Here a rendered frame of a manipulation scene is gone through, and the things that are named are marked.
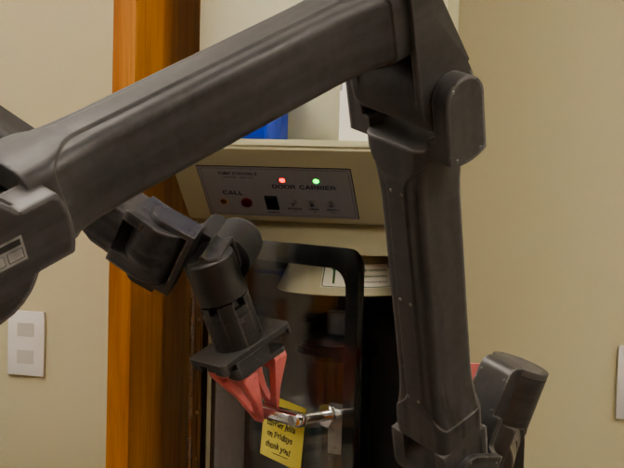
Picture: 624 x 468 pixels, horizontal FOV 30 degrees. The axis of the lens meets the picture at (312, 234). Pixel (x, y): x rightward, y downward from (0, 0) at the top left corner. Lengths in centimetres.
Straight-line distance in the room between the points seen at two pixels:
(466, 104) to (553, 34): 102
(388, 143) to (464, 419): 28
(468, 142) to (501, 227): 100
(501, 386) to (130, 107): 53
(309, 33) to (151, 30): 75
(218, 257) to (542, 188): 75
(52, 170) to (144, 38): 83
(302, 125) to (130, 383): 39
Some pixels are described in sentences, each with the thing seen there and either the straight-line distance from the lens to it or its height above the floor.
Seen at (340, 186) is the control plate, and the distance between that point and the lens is 139.
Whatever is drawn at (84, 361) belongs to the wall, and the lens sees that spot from 208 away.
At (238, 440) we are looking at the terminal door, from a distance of 146.
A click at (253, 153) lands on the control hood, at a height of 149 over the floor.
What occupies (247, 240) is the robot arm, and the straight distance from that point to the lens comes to 131.
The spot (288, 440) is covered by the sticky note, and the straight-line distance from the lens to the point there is 138.
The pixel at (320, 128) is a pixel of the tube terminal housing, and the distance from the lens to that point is 147.
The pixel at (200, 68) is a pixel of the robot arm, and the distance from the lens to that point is 74.
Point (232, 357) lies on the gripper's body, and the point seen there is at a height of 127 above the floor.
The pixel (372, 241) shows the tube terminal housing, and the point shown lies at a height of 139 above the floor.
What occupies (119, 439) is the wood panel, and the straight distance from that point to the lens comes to 149.
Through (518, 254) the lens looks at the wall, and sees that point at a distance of 187.
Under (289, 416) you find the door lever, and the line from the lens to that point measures 129.
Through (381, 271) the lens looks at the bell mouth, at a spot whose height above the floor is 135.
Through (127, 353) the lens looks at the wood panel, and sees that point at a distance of 147.
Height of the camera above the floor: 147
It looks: 3 degrees down
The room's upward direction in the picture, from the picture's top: 1 degrees clockwise
